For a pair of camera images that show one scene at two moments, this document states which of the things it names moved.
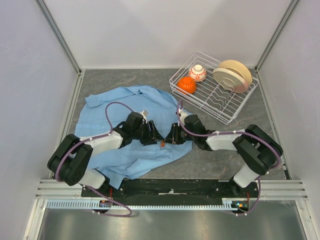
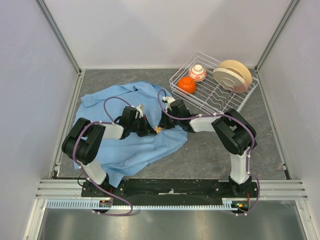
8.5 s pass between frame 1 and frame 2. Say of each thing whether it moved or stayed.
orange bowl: stayed
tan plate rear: stayed
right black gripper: moved
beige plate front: stayed
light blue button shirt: moved
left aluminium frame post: stayed
